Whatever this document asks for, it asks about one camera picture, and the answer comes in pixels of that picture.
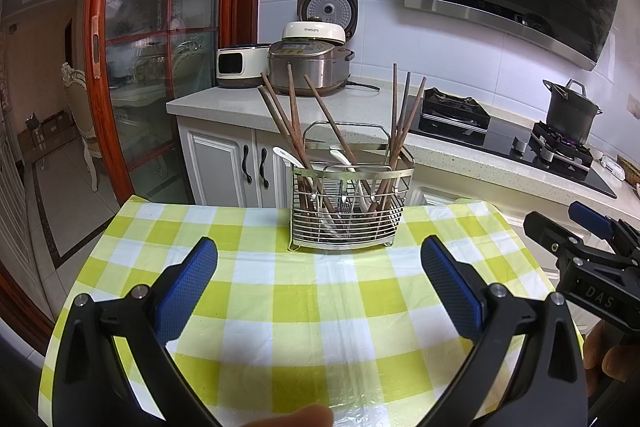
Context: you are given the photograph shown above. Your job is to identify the brown wooden chopstick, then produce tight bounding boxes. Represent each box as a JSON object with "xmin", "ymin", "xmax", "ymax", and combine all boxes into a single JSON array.
[
  {"xmin": 392, "ymin": 72, "xmax": 412, "ymax": 168},
  {"xmin": 257, "ymin": 86, "xmax": 321, "ymax": 208},
  {"xmin": 391, "ymin": 63, "xmax": 401, "ymax": 168},
  {"xmin": 385, "ymin": 77, "xmax": 427, "ymax": 188},
  {"xmin": 261, "ymin": 72, "xmax": 307, "ymax": 168},
  {"xmin": 303, "ymin": 75, "xmax": 356, "ymax": 168},
  {"xmin": 286, "ymin": 64, "xmax": 307, "ymax": 170}
]

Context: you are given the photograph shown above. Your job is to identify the white packet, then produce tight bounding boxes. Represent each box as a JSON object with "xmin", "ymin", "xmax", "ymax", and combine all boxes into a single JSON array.
[{"xmin": 600, "ymin": 157, "xmax": 627, "ymax": 182}]

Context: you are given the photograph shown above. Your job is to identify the white stone countertop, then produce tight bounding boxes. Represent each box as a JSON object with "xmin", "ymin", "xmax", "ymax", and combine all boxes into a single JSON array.
[{"xmin": 166, "ymin": 77, "xmax": 640, "ymax": 228}]

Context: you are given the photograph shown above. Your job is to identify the person's left hand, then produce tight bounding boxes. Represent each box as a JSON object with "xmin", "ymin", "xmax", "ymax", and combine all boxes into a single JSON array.
[{"xmin": 234, "ymin": 408, "xmax": 334, "ymax": 427}]

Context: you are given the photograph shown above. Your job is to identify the grey stockpot with lid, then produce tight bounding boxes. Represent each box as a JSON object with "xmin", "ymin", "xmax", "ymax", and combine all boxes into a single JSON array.
[{"xmin": 542, "ymin": 78, "xmax": 604, "ymax": 145}]

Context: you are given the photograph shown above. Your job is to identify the wicker basket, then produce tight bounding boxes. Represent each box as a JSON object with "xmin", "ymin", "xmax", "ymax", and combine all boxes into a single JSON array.
[{"xmin": 617, "ymin": 156, "xmax": 640, "ymax": 188}]

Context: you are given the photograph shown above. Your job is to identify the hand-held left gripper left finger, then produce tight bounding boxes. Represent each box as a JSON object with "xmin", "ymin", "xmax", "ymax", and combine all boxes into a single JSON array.
[{"xmin": 54, "ymin": 236, "xmax": 221, "ymax": 427}]

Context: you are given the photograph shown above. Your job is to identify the person's right hand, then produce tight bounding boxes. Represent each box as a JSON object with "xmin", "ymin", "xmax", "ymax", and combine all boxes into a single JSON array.
[{"xmin": 582, "ymin": 321, "xmax": 640, "ymax": 384}]

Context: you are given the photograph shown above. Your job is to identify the white ceramic spoon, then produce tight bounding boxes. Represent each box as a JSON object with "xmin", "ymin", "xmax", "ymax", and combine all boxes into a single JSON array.
[
  {"xmin": 272, "ymin": 146, "xmax": 333, "ymax": 230},
  {"xmin": 329, "ymin": 149, "xmax": 381, "ymax": 212}
]

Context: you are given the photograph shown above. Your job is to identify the ornate white chair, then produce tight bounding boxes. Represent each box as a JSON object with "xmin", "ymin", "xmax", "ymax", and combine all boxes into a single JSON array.
[{"xmin": 61, "ymin": 62, "xmax": 101, "ymax": 192}]

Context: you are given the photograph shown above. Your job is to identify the black burner grate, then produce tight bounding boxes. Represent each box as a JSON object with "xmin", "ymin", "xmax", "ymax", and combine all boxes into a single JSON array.
[
  {"xmin": 420, "ymin": 87, "xmax": 492, "ymax": 132},
  {"xmin": 529, "ymin": 121, "xmax": 596, "ymax": 165}
]

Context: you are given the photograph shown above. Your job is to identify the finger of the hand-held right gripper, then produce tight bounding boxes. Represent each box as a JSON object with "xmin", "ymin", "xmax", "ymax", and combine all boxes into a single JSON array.
[
  {"xmin": 524, "ymin": 210, "xmax": 589, "ymax": 266},
  {"xmin": 569, "ymin": 200, "xmax": 624, "ymax": 243}
]

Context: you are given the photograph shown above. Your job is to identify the open-lid rice cooker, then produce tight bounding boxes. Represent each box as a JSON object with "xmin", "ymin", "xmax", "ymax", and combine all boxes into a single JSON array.
[{"xmin": 298, "ymin": 0, "xmax": 359, "ymax": 58}]

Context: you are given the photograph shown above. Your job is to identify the white base cabinets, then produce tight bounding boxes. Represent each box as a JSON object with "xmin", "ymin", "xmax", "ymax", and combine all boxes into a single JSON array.
[{"xmin": 175, "ymin": 114, "xmax": 640, "ymax": 308}]

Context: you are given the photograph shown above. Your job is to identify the black glass gas cooktop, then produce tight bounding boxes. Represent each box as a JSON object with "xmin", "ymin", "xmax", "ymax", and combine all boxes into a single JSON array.
[{"xmin": 407, "ymin": 99, "xmax": 618, "ymax": 200}]

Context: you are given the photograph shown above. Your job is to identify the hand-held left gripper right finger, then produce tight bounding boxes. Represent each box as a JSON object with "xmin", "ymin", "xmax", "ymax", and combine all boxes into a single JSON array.
[{"xmin": 421, "ymin": 234, "xmax": 588, "ymax": 427}]

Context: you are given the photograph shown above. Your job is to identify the white domed cooker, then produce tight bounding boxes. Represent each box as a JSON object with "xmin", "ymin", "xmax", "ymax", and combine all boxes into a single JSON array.
[{"xmin": 280, "ymin": 21, "xmax": 347, "ymax": 48}]

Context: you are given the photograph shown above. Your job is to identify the metal wire utensil rack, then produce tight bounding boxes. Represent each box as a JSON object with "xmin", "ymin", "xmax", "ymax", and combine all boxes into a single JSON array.
[{"xmin": 287, "ymin": 121, "xmax": 416, "ymax": 253}]

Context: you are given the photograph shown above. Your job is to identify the silver multicooker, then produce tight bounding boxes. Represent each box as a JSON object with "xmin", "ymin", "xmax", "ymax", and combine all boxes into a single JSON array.
[{"xmin": 267, "ymin": 43, "xmax": 357, "ymax": 98}]

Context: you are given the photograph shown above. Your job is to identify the small white appliance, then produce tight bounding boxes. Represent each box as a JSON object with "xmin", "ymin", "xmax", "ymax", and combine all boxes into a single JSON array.
[{"xmin": 216, "ymin": 44, "xmax": 273, "ymax": 88}]

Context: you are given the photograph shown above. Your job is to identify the cardboard boxes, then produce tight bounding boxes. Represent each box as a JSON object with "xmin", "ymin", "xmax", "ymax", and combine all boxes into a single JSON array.
[{"xmin": 17, "ymin": 109, "xmax": 76, "ymax": 162}]

